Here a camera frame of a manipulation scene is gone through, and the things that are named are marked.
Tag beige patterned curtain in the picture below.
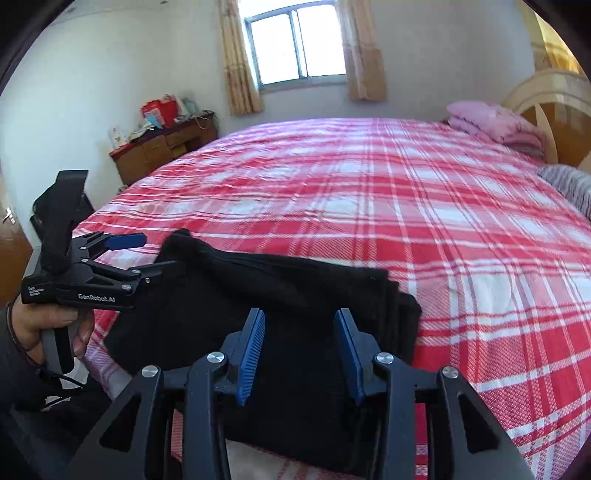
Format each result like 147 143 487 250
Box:
342 0 387 102
218 0 265 116

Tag black pants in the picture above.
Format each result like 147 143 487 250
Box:
104 228 423 476

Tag striped pillow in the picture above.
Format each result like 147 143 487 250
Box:
538 165 591 222

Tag red bag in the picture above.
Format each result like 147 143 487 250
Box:
141 95 180 127

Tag wooden desk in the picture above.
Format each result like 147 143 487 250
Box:
109 111 219 186

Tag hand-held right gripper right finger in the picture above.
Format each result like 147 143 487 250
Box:
333 308 532 480

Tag person's left forearm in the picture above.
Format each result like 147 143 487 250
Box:
0 302 47 411

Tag black object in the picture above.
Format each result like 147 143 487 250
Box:
30 187 96 229

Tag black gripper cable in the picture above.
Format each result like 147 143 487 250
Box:
39 364 90 411

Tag person's dark blue jacket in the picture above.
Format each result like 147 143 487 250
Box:
0 378 121 480

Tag person's left hand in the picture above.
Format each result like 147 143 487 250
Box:
7 293 95 361

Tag wooden door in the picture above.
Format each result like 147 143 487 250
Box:
0 185 35 305

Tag yellow patterned curtain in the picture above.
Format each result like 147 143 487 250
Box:
531 9 587 75

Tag small sliding window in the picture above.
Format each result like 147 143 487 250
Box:
244 4 347 88

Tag pink folded blanket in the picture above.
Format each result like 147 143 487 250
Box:
445 100 550 160

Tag cream and brown headboard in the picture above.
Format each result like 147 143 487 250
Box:
501 69 591 174

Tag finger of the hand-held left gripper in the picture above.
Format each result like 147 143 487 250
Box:
74 233 147 259
92 260 179 284

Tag red plaid bed blanket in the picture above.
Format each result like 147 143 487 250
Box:
76 117 591 480

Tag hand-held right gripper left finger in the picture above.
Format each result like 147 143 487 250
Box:
65 307 267 480

